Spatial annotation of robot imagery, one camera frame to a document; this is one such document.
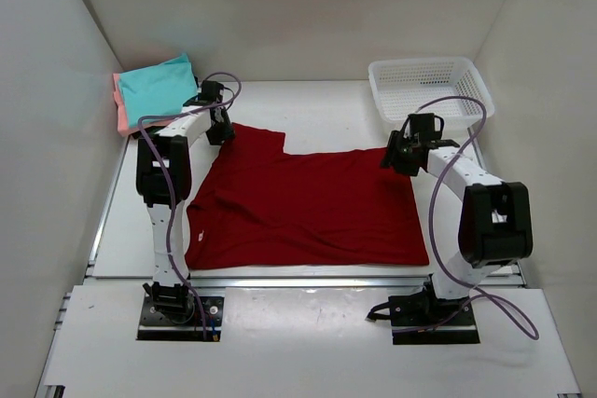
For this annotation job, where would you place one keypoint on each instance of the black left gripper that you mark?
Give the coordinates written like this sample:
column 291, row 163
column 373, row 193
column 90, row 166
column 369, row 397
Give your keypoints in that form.
column 226, row 135

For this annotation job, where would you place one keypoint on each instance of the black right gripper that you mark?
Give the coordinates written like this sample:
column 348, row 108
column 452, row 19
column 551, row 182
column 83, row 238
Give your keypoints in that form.
column 392, row 158

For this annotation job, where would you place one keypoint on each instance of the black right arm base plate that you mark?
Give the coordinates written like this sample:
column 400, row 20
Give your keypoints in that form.
column 419, row 319

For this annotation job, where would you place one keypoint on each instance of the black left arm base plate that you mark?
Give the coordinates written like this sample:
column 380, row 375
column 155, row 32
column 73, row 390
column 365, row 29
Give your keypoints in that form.
column 156, row 326

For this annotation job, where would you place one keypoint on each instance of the pink folded t shirt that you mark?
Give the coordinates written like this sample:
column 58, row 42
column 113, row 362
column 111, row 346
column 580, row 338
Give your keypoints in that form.
column 133, row 100

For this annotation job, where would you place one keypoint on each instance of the red t shirt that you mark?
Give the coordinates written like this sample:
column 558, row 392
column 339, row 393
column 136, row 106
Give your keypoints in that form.
column 259, row 206

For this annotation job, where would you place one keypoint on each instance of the white perforated plastic basket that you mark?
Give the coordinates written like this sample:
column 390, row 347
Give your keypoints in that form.
column 450, row 87

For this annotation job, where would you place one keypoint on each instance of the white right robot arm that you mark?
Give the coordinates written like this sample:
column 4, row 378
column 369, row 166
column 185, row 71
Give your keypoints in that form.
column 494, row 227

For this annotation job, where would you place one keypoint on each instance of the teal folded t shirt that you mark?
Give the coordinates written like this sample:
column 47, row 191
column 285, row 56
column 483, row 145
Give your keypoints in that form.
column 180, row 65

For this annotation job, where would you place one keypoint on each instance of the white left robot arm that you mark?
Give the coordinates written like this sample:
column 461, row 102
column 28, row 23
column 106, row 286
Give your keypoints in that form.
column 164, row 180

